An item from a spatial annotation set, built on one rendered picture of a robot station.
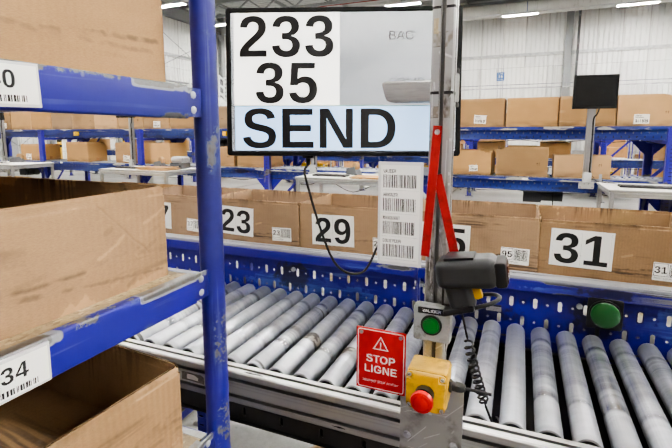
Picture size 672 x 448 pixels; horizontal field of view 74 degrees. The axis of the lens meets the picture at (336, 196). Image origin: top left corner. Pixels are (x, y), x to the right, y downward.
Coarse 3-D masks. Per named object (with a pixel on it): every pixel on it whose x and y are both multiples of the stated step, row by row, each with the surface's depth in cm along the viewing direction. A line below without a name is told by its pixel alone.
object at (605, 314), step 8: (600, 304) 120; (608, 304) 119; (592, 312) 121; (600, 312) 120; (608, 312) 119; (616, 312) 119; (592, 320) 121; (600, 320) 120; (608, 320) 119; (616, 320) 119
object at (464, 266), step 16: (448, 256) 77; (464, 256) 76; (480, 256) 76; (496, 256) 77; (448, 272) 75; (464, 272) 74; (480, 272) 73; (496, 272) 73; (448, 288) 76; (464, 288) 75; (480, 288) 74; (464, 304) 77
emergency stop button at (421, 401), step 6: (420, 390) 77; (414, 396) 76; (420, 396) 76; (426, 396) 75; (414, 402) 76; (420, 402) 76; (426, 402) 75; (432, 402) 76; (414, 408) 76; (420, 408) 76; (426, 408) 75
